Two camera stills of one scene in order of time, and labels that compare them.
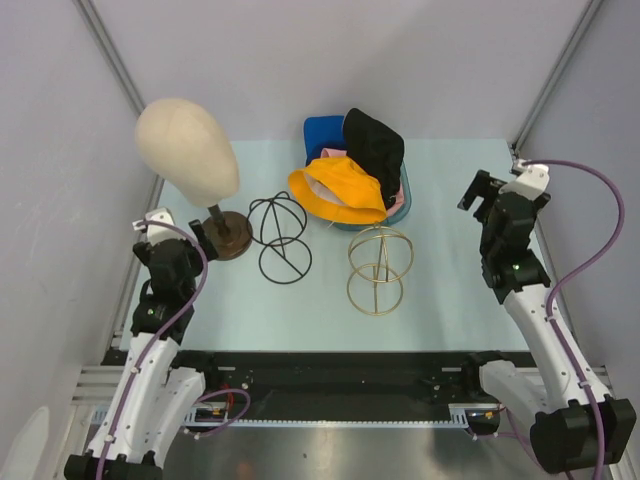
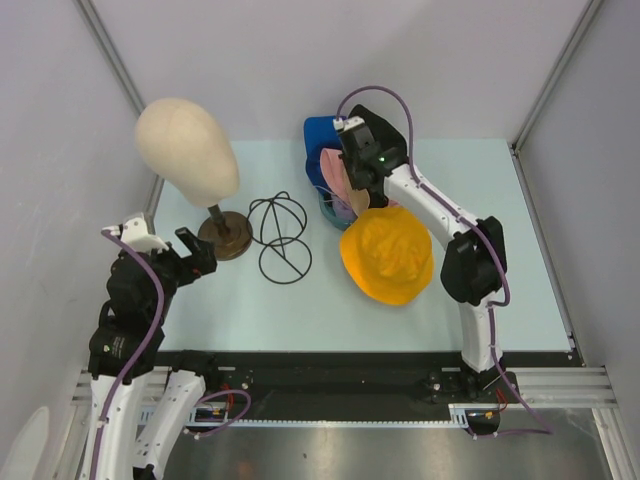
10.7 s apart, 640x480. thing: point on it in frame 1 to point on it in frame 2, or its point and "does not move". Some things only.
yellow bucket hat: [338, 189] to [389, 253]
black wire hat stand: [276, 222] does not move
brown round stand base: [237, 243] does not move
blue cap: [322, 132] does not move
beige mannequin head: [188, 147] does not move
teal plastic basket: [407, 199] to [329, 209]
